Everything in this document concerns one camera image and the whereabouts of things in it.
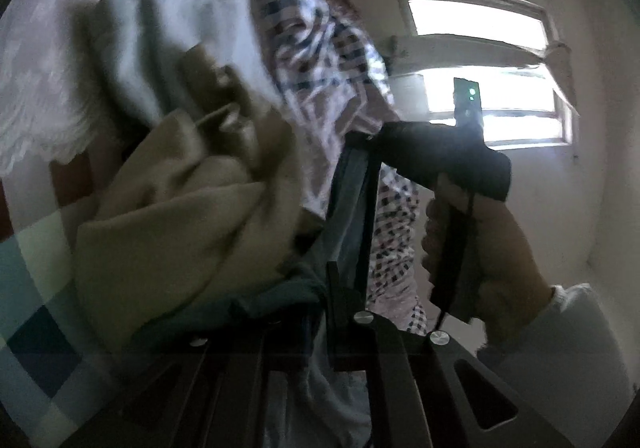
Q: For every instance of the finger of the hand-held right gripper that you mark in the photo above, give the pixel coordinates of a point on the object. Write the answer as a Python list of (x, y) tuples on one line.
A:
[(371, 208)]

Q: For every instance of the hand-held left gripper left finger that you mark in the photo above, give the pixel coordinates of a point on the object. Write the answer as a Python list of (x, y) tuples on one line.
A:
[(285, 343)]

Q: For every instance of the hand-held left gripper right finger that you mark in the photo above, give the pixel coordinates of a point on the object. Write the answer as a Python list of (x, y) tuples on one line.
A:
[(336, 308)]

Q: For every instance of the dark teal garment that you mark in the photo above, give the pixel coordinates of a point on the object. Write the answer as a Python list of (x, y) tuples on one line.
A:
[(270, 293)]

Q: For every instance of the beige garment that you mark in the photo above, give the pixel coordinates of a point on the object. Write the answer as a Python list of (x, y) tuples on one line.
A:
[(190, 228)]

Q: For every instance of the person's right forearm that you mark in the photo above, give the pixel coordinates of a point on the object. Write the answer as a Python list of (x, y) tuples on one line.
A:
[(565, 358)]

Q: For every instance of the person's right hand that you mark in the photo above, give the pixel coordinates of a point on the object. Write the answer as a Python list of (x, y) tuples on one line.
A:
[(505, 268)]

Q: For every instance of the window curtain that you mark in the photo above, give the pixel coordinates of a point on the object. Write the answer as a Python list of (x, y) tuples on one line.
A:
[(560, 68)]

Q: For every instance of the window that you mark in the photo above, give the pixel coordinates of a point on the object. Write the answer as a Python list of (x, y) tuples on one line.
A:
[(475, 18)]

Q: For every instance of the checkered quilt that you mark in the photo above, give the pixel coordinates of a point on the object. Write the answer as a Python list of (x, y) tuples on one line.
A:
[(325, 58)]

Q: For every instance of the pale blue cloth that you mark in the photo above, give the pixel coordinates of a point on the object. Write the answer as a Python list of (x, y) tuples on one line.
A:
[(130, 63)]

